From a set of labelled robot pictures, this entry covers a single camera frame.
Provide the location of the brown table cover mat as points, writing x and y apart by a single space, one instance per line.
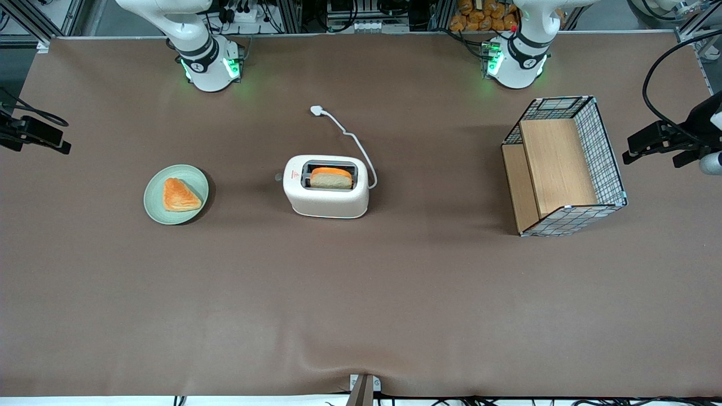
361 293

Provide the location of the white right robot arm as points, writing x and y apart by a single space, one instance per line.
203 56

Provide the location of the black electronics unit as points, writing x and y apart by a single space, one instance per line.
361 8

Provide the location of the toast slice with orange crust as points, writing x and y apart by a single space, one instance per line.
330 179

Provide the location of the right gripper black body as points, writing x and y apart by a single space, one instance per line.
7 128

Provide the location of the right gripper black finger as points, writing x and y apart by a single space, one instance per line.
48 142
42 129

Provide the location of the aluminium frame profile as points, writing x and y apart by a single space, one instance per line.
696 25
39 25

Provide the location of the white power strip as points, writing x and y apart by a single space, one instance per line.
248 14
372 26

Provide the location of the pale green plate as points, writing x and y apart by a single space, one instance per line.
155 197

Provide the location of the triangular orange pastry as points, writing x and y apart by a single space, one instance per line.
179 196

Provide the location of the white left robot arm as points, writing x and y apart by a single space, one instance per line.
522 56

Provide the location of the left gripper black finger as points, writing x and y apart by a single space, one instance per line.
654 134
646 151

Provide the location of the grey metal camera bracket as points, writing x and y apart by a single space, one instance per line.
364 390

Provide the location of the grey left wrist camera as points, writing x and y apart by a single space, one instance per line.
712 163

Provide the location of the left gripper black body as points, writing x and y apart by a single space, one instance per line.
697 125

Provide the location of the white toaster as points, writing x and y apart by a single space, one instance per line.
327 203

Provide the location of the bag of orange breads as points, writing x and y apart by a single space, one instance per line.
479 17

